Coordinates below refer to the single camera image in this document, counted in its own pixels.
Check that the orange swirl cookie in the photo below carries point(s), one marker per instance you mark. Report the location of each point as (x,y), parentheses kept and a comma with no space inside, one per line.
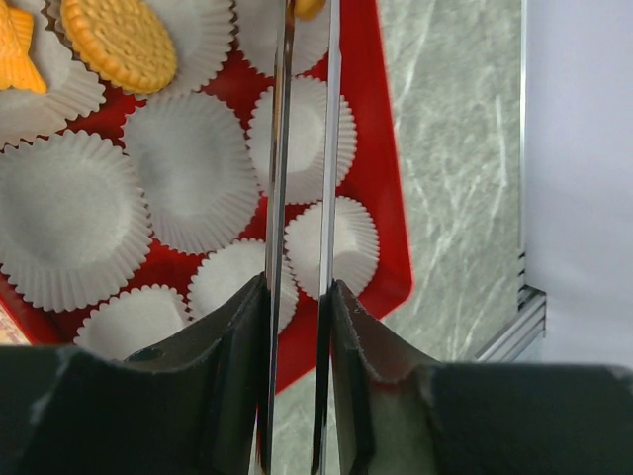
(307,10)

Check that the white paper cup middle right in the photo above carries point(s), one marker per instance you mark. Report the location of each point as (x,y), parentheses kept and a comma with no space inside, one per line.
(306,140)

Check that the white paper cup bottom middle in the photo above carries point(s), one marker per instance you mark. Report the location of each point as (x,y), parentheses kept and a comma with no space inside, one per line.
(222,273)

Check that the white paper cup top left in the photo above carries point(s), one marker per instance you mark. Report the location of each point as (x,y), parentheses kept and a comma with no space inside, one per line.
(72,90)

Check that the round yellow biscuit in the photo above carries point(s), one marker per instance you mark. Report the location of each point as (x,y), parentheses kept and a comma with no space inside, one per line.
(125,42)

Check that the floral tray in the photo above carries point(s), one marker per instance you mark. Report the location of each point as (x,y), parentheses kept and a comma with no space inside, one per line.
(10,333)

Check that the white paper cup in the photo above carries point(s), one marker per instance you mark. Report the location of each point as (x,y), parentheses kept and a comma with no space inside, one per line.
(201,32)
(74,223)
(72,90)
(191,159)
(222,273)
(356,250)
(257,23)
(132,321)
(306,140)

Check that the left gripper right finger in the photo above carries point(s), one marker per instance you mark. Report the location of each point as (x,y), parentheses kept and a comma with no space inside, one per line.
(399,411)

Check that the aluminium rail right side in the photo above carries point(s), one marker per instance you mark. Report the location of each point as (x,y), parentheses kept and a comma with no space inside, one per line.
(518,338)

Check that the white paper cup top right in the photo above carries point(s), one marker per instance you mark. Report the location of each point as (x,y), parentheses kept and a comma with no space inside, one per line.
(257,23)

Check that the white paper cup middle left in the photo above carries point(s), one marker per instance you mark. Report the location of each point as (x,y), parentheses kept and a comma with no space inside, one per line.
(74,223)

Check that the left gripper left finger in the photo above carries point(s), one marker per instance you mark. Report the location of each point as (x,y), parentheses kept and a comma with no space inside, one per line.
(185,405)

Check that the white paper cup centre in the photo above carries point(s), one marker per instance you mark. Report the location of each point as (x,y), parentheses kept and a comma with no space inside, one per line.
(191,159)

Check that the red cookie box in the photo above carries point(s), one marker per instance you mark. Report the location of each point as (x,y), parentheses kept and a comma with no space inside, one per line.
(375,180)

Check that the orange fish cookie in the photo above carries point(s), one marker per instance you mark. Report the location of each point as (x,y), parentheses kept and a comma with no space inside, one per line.
(18,71)

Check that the white paper cup top middle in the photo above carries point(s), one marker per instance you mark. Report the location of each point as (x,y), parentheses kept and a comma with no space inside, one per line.
(201,32)

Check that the white paper cup bottom left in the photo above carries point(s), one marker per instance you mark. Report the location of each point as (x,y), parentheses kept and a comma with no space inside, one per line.
(132,321)

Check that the white paper cup bottom right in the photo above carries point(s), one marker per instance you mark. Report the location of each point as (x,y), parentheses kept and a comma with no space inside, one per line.
(356,250)

